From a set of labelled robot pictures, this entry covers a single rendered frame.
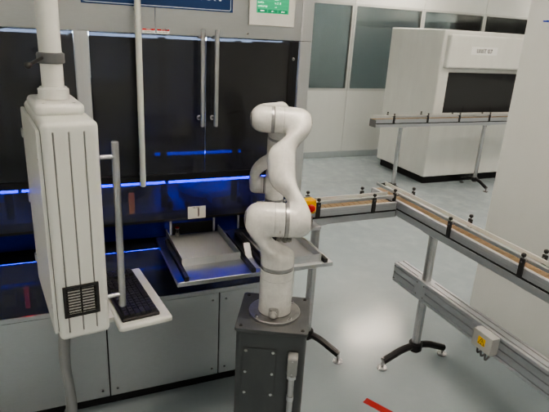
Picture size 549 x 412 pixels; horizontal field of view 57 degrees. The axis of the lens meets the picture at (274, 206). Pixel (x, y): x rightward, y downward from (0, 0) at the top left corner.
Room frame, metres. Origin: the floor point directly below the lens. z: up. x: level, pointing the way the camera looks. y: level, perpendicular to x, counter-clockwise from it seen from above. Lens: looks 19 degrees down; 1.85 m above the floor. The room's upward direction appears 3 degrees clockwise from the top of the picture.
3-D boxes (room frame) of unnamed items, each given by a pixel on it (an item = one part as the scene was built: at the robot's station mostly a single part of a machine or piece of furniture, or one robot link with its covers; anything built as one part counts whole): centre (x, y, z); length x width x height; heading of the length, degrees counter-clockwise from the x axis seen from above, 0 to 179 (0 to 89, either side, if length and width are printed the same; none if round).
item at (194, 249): (2.15, 0.32, 0.90); 0.34 x 0.26 x 0.04; 24
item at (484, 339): (2.10, -1.04, 0.50); 0.12 x 0.05 x 0.09; 24
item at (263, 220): (1.65, 0.01, 1.16); 0.19 x 0.12 x 0.24; 93
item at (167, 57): (2.16, 0.54, 1.50); 0.47 x 0.01 x 0.59; 114
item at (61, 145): (1.72, 0.76, 1.19); 0.50 x 0.19 x 0.78; 31
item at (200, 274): (2.15, 0.14, 0.87); 0.70 x 0.48 x 0.02; 114
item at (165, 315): (1.80, 0.59, 0.79); 0.45 x 0.28 x 0.03; 31
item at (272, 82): (2.35, 0.13, 1.50); 0.43 x 0.01 x 0.59; 114
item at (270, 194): (2.19, 0.01, 1.19); 0.09 x 0.08 x 0.13; 93
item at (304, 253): (2.18, -0.03, 0.90); 0.34 x 0.26 x 0.04; 24
